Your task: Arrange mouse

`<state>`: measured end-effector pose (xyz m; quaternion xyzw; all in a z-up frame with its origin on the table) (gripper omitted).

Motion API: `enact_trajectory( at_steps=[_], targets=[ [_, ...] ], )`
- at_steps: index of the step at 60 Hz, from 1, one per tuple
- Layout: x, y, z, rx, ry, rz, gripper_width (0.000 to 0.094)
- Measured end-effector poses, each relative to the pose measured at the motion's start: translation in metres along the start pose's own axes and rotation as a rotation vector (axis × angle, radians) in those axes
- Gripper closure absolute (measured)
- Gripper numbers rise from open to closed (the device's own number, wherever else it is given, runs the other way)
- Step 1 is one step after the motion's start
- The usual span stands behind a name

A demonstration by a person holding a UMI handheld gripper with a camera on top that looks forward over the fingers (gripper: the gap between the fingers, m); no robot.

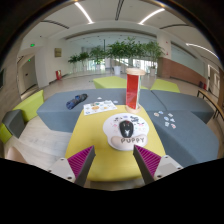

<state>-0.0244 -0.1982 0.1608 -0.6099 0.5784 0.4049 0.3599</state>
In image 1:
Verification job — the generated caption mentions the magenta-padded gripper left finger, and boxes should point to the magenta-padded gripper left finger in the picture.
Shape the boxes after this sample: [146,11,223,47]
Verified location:
[47,145,97,188]

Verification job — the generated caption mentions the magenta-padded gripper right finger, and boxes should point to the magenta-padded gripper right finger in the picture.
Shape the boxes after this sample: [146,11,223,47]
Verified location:
[132,144,184,185]

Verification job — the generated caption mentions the black computer mouse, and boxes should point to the black computer mouse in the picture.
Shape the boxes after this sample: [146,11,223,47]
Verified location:
[118,119,134,138]

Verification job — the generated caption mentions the loose small stickers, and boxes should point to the loose small stickers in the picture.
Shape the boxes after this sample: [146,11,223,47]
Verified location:
[153,110,178,130]

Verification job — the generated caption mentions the large grey bench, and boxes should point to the large grey bench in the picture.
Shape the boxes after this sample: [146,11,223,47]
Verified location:
[36,88,168,133]

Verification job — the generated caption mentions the white sticker sheet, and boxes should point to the white sticker sheet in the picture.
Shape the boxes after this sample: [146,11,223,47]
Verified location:
[82,99,118,116]

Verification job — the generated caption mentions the folded dark blue umbrella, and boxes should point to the folded dark blue umbrella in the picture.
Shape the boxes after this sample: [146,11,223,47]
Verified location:
[65,93,89,111]

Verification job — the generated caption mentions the person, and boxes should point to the person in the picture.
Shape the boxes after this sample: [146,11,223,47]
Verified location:
[5,145,29,164]

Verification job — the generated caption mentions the tall red tube wooden ends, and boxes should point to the tall red tube wooden ends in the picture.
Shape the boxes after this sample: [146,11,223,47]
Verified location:
[125,67,147,115]

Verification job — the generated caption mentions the lime green bench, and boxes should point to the lime green bench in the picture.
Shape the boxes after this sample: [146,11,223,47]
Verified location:
[0,89,45,144]
[149,78,181,94]
[92,75,149,90]

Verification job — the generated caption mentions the dark grey cube stool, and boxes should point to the dark grey cube stool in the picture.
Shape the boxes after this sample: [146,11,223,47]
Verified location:
[1,109,26,139]

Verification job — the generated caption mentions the potted green plants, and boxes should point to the potted green plants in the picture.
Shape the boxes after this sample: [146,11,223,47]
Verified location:
[67,37,165,77]

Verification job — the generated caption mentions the ceiling strip lights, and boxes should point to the ceiling strip lights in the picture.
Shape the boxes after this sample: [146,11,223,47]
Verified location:
[73,1,219,59]

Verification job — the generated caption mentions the wooden frame chair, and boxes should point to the wooden frame chair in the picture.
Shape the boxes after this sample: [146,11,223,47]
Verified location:
[196,88,224,121]

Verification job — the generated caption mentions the black wall screen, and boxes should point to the black wall screen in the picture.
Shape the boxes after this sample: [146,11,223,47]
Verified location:
[0,68,6,89]

